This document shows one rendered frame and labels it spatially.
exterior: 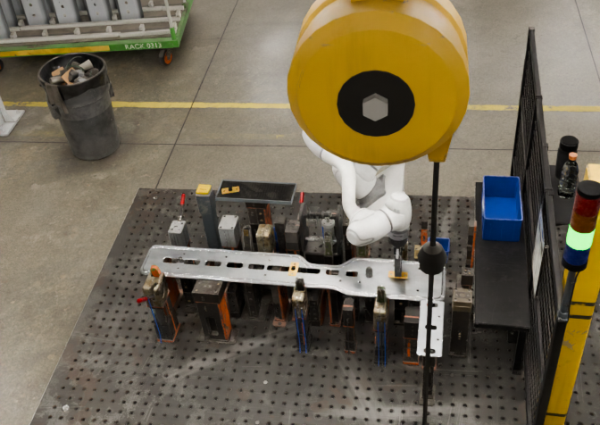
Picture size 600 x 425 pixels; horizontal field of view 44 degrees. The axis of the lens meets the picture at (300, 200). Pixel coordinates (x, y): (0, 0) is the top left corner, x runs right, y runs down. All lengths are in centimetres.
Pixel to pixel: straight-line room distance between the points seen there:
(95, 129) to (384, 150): 529
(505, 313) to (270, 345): 106
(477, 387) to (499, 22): 462
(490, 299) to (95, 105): 352
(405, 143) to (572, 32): 669
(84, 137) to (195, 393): 297
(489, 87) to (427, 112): 580
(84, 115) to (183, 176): 85
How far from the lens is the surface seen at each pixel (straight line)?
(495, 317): 315
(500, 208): 362
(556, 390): 298
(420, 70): 58
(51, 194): 583
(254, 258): 344
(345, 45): 57
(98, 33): 715
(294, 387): 333
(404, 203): 297
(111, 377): 355
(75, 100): 568
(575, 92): 643
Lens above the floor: 340
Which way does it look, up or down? 40 degrees down
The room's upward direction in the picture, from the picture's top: 6 degrees counter-clockwise
